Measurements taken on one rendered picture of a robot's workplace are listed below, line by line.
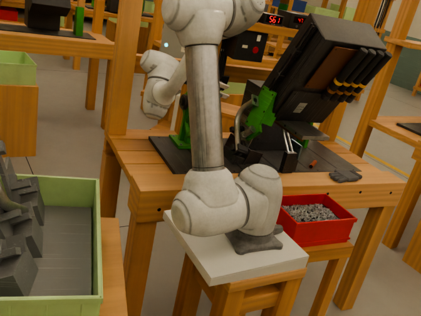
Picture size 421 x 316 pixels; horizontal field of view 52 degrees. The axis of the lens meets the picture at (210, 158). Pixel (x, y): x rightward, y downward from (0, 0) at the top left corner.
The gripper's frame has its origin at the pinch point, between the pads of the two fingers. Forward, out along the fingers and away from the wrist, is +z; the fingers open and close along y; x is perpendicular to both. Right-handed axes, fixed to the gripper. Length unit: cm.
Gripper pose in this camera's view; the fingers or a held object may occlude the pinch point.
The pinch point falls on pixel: (222, 89)
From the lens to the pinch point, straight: 204.3
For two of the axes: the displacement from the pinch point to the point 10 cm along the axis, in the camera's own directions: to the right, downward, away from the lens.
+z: 8.1, 2.4, 5.3
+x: -5.8, 3.0, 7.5
